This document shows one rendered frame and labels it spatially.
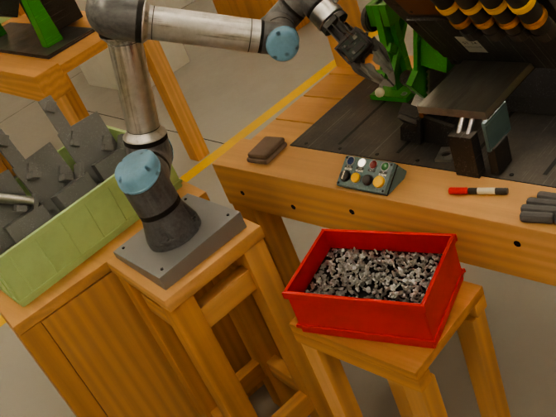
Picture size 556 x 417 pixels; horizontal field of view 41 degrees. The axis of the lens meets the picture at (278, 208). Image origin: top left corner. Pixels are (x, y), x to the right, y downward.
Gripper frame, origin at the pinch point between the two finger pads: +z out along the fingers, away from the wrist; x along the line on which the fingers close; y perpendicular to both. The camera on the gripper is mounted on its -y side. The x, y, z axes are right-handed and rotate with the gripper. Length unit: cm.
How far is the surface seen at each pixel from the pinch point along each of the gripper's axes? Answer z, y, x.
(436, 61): 4.3, 1.8, 10.8
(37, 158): -64, -14, -97
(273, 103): -87, -252, -90
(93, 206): -37, -6, -87
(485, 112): 22.0, 25.2, 12.1
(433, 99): 12.3, 17.7, 6.0
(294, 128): -17, -34, -34
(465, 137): 22.1, 9.0, 4.6
